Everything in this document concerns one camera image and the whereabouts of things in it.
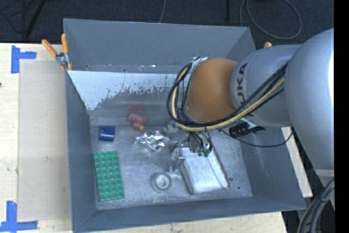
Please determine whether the clear round glass lid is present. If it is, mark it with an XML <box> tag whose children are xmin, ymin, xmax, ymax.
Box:
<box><xmin>151</xmin><ymin>171</ymin><xmax>173</xmax><ymax>194</ymax></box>

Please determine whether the pale wood flat board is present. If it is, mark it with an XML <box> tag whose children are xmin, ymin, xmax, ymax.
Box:
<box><xmin>16</xmin><ymin>58</ymin><xmax>72</xmax><ymax>223</ymax></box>

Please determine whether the red toy sausage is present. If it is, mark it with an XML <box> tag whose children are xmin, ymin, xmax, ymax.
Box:
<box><xmin>127</xmin><ymin>112</ymin><xmax>149</xmax><ymax>130</ymax></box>

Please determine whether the blue cup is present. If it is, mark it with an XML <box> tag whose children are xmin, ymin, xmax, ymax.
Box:
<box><xmin>98</xmin><ymin>125</ymin><xmax>116</xmax><ymax>142</ymax></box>

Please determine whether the crumpled silver foil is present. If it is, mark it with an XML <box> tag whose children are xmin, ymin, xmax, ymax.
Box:
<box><xmin>134</xmin><ymin>130</ymin><xmax>170</xmax><ymax>152</ymax></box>

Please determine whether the green studded flat block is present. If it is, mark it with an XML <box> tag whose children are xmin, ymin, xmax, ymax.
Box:
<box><xmin>93</xmin><ymin>150</ymin><xmax>126</xmax><ymax>202</ymax></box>

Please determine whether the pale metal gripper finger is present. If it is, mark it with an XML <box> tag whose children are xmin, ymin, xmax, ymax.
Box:
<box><xmin>176</xmin><ymin>147</ymin><xmax>187</xmax><ymax>165</ymax></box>
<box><xmin>169</xmin><ymin>151</ymin><xmax>179</xmax><ymax>173</ymax></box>

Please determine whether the grey metal bin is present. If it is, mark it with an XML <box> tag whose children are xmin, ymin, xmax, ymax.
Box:
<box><xmin>62</xmin><ymin>18</ymin><xmax>307</xmax><ymax>233</ymax></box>

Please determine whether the red-brown flat block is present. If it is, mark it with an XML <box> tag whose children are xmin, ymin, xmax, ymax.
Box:
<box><xmin>179</xmin><ymin>141</ymin><xmax>230</xmax><ymax>195</ymax></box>

